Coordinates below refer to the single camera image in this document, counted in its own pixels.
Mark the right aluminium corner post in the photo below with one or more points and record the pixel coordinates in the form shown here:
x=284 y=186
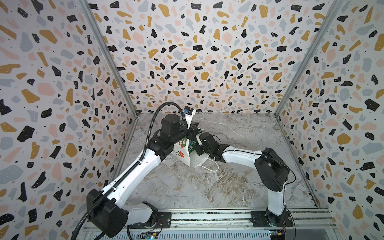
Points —
x=334 y=8

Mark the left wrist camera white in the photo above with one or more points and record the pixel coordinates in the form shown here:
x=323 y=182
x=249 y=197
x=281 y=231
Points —
x=189 y=113

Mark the aluminium corner post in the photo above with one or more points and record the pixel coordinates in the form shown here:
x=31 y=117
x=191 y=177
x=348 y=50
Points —
x=84 y=5
x=334 y=8

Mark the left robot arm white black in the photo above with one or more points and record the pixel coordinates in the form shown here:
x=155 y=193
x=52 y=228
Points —
x=105 y=207

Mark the green candy packet in bag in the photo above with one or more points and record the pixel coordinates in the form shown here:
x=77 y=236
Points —
x=190 y=145

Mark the white paper bag with flower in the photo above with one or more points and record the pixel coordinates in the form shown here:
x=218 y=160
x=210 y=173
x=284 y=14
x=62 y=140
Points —
x=192 y=159

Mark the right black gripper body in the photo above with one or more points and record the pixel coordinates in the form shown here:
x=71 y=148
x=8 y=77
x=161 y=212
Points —
x=201 y=142

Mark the green circuit board left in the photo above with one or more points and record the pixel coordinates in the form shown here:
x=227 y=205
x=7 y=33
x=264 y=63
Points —
x=149 y=235

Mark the circuit board right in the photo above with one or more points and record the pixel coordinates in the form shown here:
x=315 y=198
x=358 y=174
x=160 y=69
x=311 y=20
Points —
x=277 y=235

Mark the left aluminium corner post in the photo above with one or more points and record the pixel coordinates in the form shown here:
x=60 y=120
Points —
x=84 y=5

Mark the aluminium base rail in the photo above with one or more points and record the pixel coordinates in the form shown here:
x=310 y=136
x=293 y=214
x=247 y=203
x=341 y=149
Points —
x=240 y=224

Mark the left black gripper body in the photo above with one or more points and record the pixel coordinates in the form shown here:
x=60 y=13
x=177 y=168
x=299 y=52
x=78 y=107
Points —
x=184 y=133

